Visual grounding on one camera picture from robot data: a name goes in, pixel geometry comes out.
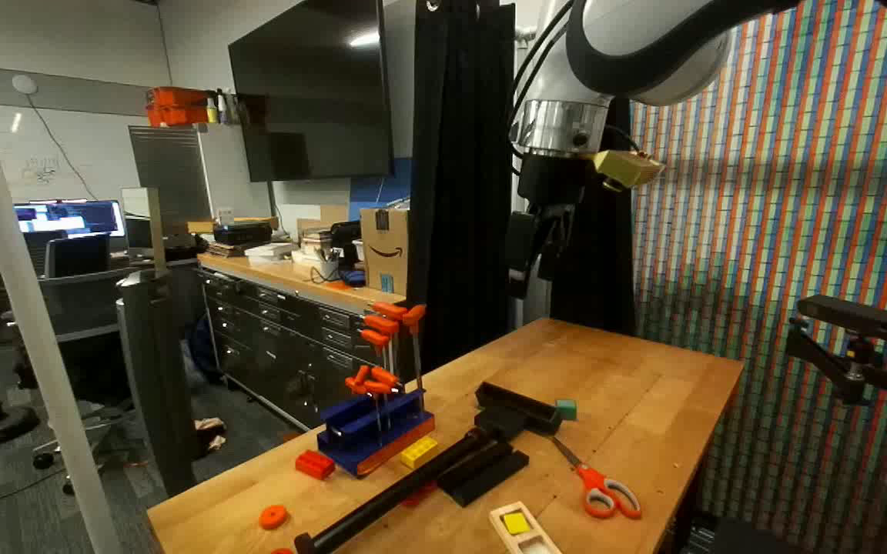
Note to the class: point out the green block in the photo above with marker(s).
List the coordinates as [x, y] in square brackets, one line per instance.
[567, 411]

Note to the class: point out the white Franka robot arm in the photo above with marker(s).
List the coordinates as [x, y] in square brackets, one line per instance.
[587, 58]

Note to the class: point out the orange brick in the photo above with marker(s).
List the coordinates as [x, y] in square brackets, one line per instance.
[311, 464]

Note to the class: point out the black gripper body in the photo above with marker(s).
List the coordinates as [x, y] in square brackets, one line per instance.
[538, 237]

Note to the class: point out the long black bar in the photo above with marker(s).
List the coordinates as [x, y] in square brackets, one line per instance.
[354, 523]

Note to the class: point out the black grooved tray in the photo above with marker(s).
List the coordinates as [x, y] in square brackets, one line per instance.
[481, 472]

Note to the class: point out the grey standing panel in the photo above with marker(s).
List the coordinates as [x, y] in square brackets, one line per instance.
[154, 363]

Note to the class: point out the short orange clamp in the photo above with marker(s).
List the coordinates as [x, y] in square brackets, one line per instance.
[374, 383]

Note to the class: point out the cardboard Amazon box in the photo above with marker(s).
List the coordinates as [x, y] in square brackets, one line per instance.
[386, 249]

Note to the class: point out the wooden shape puzzle board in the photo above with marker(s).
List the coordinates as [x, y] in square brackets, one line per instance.
[521, 531]

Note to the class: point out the computer monitor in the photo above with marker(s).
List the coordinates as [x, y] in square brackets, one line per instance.
[73, 216]

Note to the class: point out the white diagonal pole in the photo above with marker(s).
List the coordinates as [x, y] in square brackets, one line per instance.
[50, 375]

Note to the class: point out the orange storage bin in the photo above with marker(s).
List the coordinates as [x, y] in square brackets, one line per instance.
[169, 107]

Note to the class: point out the large wall television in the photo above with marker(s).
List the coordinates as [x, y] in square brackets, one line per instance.
[311, 95]

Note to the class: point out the orange round disc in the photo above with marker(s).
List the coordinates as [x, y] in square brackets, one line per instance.
[273, 514]

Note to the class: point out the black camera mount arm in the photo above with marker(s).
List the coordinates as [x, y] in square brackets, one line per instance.
[860, 363]

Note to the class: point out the black curtain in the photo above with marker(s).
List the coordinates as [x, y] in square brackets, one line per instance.
[460, 173]

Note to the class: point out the orange handled scissors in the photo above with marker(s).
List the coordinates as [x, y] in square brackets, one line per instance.
[602, 497]

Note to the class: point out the black open box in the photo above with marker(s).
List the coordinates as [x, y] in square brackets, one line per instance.
[523, 411]

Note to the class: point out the black drawer cabinet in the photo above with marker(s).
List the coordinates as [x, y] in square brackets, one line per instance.
[283, 350]

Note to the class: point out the yellow brick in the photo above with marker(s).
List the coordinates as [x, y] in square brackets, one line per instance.
[417, 452]

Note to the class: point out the tall orange clamp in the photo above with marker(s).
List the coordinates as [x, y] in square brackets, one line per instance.
[383, 326]

